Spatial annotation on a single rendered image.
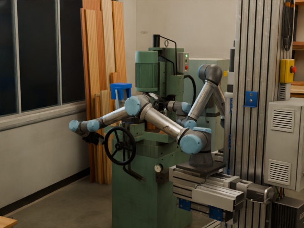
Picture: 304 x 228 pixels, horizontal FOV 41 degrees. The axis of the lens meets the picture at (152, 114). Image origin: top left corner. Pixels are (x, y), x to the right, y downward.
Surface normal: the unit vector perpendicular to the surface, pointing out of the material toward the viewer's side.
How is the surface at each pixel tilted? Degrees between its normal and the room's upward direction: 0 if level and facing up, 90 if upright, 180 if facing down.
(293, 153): 90
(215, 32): 90
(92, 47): 87
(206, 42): 90
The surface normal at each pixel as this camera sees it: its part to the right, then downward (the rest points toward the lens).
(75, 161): 0.90, 0.08
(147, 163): -0.55, 0.13
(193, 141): -0.35, 0.22
